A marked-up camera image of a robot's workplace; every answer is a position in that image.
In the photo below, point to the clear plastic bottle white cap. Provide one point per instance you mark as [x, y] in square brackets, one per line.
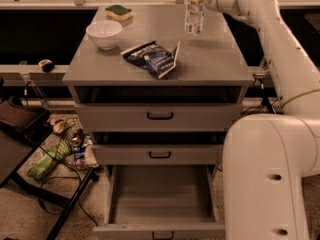
[194, 17]

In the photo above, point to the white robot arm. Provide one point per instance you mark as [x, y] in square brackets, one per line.
[266, 156]

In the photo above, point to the grey drawer cabinet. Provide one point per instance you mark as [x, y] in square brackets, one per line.
[210, 59]

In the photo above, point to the grey top drawer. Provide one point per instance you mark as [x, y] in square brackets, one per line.
[158, 109]

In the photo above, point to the grey drawer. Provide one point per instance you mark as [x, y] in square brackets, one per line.
[158, 109]
[161, 202]
[158, 148]

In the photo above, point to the grey middle drawer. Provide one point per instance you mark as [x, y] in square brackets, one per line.
[158, 148]

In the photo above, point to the grey bottom drawer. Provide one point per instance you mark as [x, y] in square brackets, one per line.
[161, 202]

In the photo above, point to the blue chip bag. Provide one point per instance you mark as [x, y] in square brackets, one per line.
[153, 58]

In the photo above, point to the yellow green sponge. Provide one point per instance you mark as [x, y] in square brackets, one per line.
[118, 12]

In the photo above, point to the black tripod stand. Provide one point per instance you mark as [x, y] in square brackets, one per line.
[259, 80]

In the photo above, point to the white ceramic bowl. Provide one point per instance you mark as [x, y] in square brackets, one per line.
[105, 33]

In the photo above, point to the green snack bag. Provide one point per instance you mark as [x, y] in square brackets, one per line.
[50, 158]

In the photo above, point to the dark chair seat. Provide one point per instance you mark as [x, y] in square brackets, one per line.
[24, 123]

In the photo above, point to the wire basket with items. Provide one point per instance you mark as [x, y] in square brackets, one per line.
[74, 143]

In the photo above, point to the black table frame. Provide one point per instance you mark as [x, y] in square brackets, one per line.
[13, 154]

